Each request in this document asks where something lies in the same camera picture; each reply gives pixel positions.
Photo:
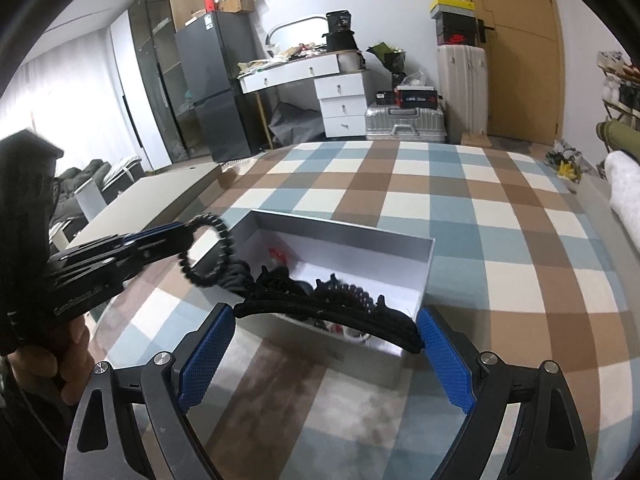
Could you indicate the black hair claw clip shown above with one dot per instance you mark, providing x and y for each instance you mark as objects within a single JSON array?
[{"x": 382, "y": 322}]

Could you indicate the white rolled blanket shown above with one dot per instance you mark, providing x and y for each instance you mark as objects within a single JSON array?
[{"x": 623, "y": 174}]

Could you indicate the olive green rolled blanket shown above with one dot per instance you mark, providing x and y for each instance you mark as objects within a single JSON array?
[{"x": 617, "y": 136}]

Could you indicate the beige bed frame board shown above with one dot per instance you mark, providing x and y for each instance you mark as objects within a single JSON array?
[{"x": 151, "y": 201}]

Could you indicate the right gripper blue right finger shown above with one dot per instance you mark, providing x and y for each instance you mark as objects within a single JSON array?
[{"x": 547, "y": 441}]

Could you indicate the left hand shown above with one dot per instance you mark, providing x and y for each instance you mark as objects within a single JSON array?
[{"x": 60, "y": 369}]

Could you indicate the black red box on suitcase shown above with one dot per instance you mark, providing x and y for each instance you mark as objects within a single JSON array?
[{"x": 409, "y": 97}]

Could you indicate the wooden door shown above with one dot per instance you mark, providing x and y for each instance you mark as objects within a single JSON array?
[{"x": 524, "y": 47}]

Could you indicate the black bead bracelet red charm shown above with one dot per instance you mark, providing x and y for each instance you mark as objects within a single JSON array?
[{"x": 350, "y": 296}]

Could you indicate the dark grey refrigerator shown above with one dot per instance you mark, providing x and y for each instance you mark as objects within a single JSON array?
[{"x": 211, "y": 50}]

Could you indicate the stacked shoe boxes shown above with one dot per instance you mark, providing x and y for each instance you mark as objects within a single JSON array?
[{"x": 455, "y": 22}]

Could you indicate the cardboard box on fridge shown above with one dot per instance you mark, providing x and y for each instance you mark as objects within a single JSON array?
[{"x": 236, "y": 6}]

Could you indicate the shoe rack with shoes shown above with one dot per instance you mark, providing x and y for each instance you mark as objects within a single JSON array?
[{"x": 620, "y": 92}]

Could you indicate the grey cardboard box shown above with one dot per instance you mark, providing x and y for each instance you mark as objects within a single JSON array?
[{"x": 393, "y": 265}]

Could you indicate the green flower bouquet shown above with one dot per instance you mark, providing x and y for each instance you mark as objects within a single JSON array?
[{"x": 393, "y": 59}]

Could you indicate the silver suitcase lying flat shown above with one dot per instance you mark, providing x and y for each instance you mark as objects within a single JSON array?
[{"x": 386, "y": 122}]

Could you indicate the black items inside box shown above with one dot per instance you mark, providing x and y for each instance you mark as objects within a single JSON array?
[{"x": 298, "y": 298}]

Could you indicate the black bag on desk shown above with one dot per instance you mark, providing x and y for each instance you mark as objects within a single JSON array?
[{"x": 340, "y": 36}]

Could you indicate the glass door cabinet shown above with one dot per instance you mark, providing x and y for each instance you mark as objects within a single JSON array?
[{"x": 154, "y": 25}]

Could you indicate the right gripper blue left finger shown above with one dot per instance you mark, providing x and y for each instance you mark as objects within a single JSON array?
[{"x": 105, "y": 441}]

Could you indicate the white upright suitcase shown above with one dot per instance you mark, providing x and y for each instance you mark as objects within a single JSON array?
[{"x": 463, "y": 84}]

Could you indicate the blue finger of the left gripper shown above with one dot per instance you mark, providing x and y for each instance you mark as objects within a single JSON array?
[
  {"x": 122, "y": 257},
  {"x": 145, "y": 234}
]

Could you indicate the white desk with drawers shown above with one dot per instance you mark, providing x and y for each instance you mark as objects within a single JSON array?
[{"x": 343, "y": 89}]

